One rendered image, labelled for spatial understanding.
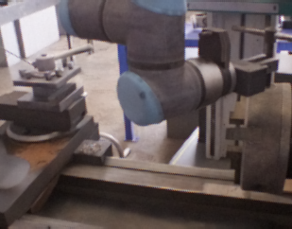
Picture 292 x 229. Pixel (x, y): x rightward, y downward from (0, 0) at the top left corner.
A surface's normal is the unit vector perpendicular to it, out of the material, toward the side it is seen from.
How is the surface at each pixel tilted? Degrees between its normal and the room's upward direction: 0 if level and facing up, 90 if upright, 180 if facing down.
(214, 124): 90
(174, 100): 87
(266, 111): 37
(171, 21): 89
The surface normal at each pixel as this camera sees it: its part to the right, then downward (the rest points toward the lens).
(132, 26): -0.63, 0.34
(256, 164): -0.29, 0.40
